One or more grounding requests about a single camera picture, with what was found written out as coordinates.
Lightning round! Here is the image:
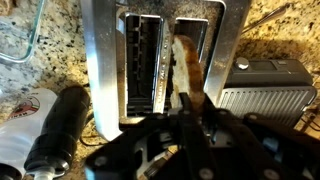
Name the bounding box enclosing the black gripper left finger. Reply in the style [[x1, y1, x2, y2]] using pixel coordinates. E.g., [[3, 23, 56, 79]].
[[178, 93, 218, 180]]

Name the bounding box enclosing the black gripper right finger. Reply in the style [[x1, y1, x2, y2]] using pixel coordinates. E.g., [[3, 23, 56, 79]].
[[202, 96, 294, 180]]

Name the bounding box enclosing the slice of bread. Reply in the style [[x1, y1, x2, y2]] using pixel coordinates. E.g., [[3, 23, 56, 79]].
[[170, 35, 205, 113]]

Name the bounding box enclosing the stainless steel two-slot toaster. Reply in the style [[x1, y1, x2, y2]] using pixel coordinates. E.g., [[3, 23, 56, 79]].
[[81, 0, 251, 141]]

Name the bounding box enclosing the black water bottle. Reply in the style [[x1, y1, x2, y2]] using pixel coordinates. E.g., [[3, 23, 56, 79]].
[[24, 86, 90, 180]]

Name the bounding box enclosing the white bottle with black cap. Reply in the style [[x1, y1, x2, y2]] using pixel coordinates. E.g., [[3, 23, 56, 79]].
[[0, 88, 57, 180]]

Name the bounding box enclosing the rectangular glass baking dish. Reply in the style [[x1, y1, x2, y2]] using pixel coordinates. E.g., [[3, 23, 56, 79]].
[[0, 0, 47, 63]]

